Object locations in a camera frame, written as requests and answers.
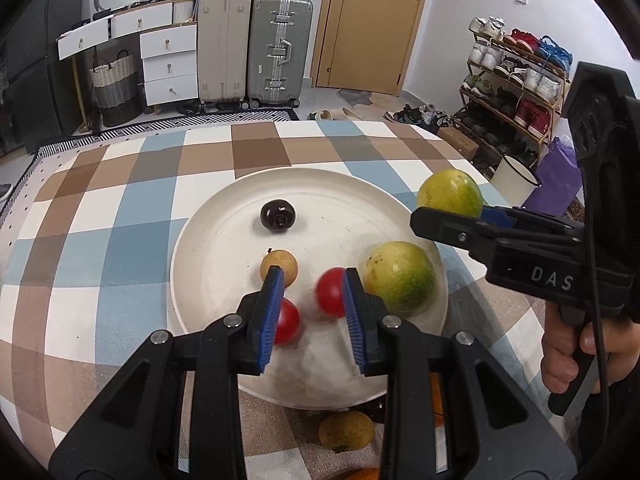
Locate person's right hand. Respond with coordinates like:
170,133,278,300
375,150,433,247
541,305,640,396

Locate brown longan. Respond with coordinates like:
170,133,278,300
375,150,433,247
260,249,299,288
318,410,375,452

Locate brown cardboard box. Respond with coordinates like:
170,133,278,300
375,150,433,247
436,127,480,158

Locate shoes on floor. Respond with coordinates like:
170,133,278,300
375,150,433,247
384,104,451,128

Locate beige suitcase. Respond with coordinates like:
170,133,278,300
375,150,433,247
196,0,253,106

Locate purple plastic bag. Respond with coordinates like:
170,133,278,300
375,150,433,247
522,135,583,218

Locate wooden door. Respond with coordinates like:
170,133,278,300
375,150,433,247
310,0,433,96

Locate rows of shoes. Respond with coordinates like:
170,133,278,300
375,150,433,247
457,16,573,166

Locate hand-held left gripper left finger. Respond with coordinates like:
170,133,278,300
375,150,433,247
48,265,286,480

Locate grey aluminium suitcase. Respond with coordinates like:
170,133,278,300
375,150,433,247
247,0,314,108

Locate woven laundry basket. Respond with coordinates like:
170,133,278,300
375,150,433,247
89,50,143,128

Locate white drawer cabinet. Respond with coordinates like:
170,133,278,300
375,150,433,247
56,0,201,107

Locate wooden shoe rack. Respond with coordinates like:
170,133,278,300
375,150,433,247
452,30,573,171

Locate checkered tablecloth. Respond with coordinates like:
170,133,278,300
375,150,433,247
0,119,586,480

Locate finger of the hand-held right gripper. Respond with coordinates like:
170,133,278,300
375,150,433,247
410,206,585,261
480,205,585,233

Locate red cherry tomato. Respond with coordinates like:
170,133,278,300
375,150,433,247
274,298,302,346
315,267,348,318

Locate beige slippers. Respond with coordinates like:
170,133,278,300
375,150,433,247
307,107,366,122

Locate cream round plate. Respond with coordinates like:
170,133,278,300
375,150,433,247
170,167,449,407

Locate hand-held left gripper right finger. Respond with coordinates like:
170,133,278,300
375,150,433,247
342,267,578,480

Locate white enamel bucket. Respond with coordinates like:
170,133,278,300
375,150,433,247
492,154,542,206

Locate yellow-green round fruit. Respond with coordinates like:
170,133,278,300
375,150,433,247
362,241,436,315
416,169,483,218

